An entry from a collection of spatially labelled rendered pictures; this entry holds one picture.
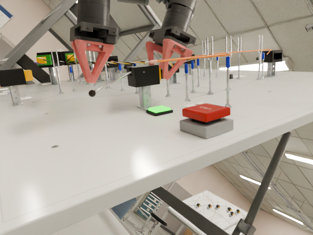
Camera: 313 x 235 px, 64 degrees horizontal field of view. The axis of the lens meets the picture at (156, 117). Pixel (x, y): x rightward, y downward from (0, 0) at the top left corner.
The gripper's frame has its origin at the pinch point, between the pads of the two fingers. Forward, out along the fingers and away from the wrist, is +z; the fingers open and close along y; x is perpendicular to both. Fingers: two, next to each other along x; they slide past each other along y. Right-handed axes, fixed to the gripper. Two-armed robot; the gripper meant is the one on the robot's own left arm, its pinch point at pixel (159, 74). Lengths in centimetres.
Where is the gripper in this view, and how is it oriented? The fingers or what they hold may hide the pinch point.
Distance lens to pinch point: 55.6
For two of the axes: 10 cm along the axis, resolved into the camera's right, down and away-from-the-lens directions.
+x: -8.2, -2.3, -5.3
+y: -4.9, -2.0, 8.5
